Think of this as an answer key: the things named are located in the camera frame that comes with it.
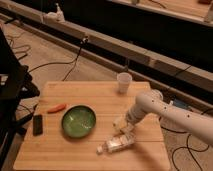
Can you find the translucent plastic cup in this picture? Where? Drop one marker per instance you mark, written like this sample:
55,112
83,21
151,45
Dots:
124,79

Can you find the orange carrot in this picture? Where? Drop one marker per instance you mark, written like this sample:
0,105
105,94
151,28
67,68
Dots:
56,109

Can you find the blue box on floor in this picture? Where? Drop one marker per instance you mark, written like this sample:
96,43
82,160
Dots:
180,104

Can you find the green bowl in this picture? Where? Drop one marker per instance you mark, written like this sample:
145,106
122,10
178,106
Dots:
78,121

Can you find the white sponge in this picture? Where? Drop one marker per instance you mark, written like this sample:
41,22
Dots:
119,123

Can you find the black rectangular block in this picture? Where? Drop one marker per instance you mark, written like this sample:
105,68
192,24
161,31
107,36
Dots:
37,125

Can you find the white object on ledge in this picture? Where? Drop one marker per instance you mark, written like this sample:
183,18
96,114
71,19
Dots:
57,16

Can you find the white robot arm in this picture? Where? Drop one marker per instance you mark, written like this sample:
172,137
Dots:
152,102

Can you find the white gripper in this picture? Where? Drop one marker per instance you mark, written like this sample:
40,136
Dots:
126,126

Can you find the black stand at left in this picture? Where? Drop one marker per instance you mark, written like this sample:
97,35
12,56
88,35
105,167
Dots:
15,85

